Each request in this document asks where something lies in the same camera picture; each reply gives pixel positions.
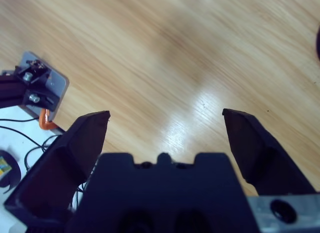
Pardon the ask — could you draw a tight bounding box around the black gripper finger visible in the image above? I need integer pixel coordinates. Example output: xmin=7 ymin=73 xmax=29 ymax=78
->
xmin=222 ymin=108 xmax=316 ymax=197
xmin=4 ymin=110 xmax=111 ymax=227

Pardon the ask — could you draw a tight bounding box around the orange clamp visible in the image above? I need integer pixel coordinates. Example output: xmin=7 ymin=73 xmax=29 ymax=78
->
xmin=39 ymin=108 xmax=57 ymax=131

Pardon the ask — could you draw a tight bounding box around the black tape roll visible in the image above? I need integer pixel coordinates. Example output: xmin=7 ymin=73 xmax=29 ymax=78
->
xmin=0 ymin=149 xmax=22 ymax=194

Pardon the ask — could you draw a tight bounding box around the grey metal mounting plate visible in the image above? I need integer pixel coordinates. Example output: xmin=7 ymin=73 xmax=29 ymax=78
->
xmin=18 ymin=51 xmax=70 ymax=119

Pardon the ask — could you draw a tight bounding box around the black rod capsule holder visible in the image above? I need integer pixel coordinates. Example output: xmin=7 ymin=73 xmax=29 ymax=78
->
xmin=315 ymin=26 xmax=320 ymax=62

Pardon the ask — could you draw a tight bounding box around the thin black cable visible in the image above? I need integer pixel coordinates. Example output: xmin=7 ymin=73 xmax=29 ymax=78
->
xmin=0 ymin=118 xmax=39 ymax=123
xmin=0 ymin=126 xmax=49 ymax=152

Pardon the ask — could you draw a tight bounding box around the black corner bracket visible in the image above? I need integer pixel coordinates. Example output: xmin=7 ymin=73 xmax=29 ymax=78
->
xmin=22 ymin=88 xmax=61 ymax=112
xmin=14 ymin=59 xmax=50 ymax=84

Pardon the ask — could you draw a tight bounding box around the black aluminium extrusion post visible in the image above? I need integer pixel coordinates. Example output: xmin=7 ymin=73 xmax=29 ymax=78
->
xmin=0 ymin=70 xmax=27 ymax=109

